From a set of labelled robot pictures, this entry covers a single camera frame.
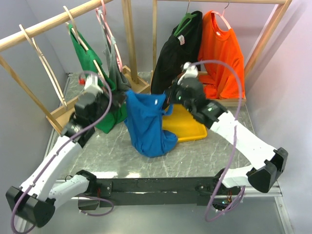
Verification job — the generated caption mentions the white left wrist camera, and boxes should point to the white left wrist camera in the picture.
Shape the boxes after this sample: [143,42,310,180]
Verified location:
[78,74,103,96]

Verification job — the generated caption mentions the orange t-shirt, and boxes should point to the orange t-shirt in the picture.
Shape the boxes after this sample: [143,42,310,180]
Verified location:
[197,11,245,99]

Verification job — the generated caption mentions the wooden clothes rack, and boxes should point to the wooden clothes rack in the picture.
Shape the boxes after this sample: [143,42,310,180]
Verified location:
[151,0,293,108]
[0,0,150,133]

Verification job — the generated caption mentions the grey tank top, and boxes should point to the grey tank top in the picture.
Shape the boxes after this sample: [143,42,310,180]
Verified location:
[101,21,132,92]

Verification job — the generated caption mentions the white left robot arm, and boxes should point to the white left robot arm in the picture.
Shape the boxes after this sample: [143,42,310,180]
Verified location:
[5,92,126,234]

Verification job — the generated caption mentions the left wooden clothes rack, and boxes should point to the left wooden clothes rack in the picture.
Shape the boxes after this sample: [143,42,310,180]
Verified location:
[0,0,150,133]

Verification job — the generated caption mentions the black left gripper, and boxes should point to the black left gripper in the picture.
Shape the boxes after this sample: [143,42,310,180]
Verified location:
[89,85,128,125]

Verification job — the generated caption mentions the black t-shirt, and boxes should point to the black t-shirt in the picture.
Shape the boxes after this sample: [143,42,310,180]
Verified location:
[151,11,203,94]

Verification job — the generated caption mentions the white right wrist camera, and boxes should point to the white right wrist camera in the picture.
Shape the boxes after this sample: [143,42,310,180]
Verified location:
[177,62,198,85]

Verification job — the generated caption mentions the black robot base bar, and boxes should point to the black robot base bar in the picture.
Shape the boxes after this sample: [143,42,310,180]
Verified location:
[86,176,218,206]

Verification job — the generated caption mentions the beige hanger with green top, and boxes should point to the beige hanger with green top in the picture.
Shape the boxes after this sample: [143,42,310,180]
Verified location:
[63,6,105,78]

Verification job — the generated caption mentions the green tank top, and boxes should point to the green tank top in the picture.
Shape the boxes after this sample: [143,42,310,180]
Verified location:
[69,23,131,134]

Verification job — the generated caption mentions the green plastic hanger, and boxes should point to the green plastic hanger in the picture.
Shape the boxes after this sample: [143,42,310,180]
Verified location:
[174,1,198,37]

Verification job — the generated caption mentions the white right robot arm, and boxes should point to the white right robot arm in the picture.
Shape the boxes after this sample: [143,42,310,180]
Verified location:
[165,78,288,194]

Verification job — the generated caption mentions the right wooden clothes rack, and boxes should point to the right wooden clothes rack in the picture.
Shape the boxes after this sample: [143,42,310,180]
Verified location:
[151,0,293,108]

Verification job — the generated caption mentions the blue tank top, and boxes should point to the blue tank top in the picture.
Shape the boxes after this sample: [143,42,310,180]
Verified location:
[124,90,178,158]

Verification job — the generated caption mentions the pink plastic hanger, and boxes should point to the pink plastic hanger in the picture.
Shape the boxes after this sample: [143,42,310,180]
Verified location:
[96,0,123,72]

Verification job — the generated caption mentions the yellow plastic tray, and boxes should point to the yellow plastic tray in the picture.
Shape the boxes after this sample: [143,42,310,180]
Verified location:
[162,104,208,143]

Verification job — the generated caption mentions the pink hanger with orange shirt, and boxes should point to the pink hanger with orange shirt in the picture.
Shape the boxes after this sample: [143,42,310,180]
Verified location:
[211,0,231,30]

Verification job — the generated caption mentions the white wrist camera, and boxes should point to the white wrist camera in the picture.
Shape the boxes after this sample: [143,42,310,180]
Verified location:
[177,62,198,85]
[78,74,103,96]

